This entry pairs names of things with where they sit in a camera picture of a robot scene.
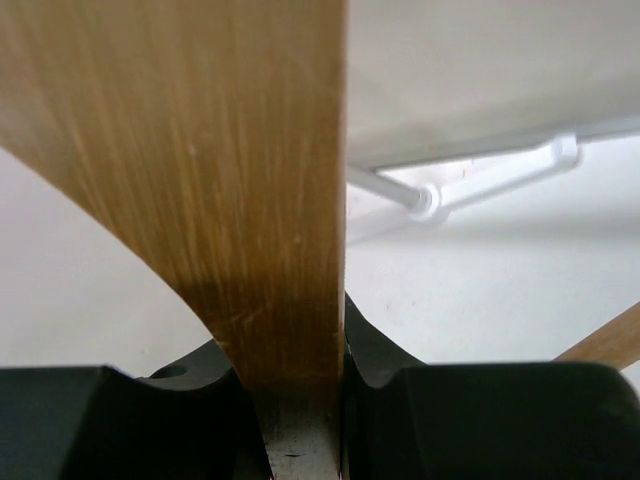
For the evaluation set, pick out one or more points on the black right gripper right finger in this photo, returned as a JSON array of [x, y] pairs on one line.
[[405, 419]]

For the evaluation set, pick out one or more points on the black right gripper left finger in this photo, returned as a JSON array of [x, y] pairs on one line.
[[191, 419]]

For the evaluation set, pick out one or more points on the wooden clothes hanger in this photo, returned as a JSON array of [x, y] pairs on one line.
[[212, 138]]

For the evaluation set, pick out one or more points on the white clothes rack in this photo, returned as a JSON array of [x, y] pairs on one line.
[[532, 158]]

